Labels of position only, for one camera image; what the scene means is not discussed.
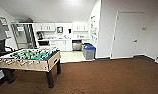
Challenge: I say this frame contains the metal door handle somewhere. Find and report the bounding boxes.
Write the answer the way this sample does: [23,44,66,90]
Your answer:
[131,39,139,44]

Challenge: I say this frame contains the white room door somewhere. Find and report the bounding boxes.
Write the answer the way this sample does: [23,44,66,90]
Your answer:
[110,11,146,61]

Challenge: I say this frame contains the wide white drawer unit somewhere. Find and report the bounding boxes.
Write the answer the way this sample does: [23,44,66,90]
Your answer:
[37,39,58,51]

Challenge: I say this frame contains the white under-sink cabinet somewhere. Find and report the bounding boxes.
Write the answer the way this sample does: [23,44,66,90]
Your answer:
[55,39,74,53]

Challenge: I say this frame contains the black built-in microwave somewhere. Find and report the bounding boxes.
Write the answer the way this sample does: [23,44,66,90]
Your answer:
[37,40,51,47]

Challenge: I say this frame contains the narrow white drawer unit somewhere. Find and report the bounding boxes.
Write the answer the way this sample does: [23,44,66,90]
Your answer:
[81,38,91,46]

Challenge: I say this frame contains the green foosball table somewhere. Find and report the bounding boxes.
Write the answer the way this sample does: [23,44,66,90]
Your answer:
[0,46,62,89]

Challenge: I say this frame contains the stainless steel refrigerator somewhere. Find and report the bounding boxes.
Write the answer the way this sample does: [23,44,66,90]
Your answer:
[10,22,38,51]

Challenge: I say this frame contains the grey bin with blue lid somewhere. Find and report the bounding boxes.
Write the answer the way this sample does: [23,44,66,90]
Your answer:
[83,45,97,61]

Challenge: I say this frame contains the white three-door wall cabinet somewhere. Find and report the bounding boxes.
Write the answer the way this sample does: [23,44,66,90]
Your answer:
[71,21,90,33]

